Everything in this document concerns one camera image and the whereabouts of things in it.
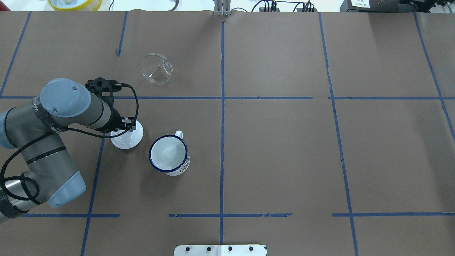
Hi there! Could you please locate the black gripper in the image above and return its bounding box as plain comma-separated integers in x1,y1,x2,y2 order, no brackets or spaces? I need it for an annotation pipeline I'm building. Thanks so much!
117,118,137,133

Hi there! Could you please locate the black box device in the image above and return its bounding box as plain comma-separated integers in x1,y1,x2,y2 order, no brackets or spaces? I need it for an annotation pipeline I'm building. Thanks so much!
339,0,400,13

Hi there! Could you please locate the yellow tape roll with plate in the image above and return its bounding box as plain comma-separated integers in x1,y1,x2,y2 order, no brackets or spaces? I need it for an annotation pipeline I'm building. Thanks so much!
47,0,103,11

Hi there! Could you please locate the aluminium frame post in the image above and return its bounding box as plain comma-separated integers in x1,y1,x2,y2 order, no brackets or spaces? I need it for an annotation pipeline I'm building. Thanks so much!
213,0,232,16

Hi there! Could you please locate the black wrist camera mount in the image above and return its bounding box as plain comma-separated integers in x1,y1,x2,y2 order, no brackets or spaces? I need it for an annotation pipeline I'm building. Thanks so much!
85,78,122,108

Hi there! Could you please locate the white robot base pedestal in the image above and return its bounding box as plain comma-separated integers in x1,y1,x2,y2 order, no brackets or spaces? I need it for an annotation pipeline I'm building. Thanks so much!
173,244,268,256

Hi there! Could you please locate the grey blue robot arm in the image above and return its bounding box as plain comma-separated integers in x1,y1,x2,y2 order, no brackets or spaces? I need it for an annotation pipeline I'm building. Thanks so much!
1,78,139,223

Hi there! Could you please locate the white enamel mug blue rim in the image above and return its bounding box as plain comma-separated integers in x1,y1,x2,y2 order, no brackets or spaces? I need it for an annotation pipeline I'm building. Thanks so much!
149,130,191,176

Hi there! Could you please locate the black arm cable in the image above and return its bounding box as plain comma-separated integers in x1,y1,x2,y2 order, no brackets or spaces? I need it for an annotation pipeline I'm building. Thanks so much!
0,84,139,214

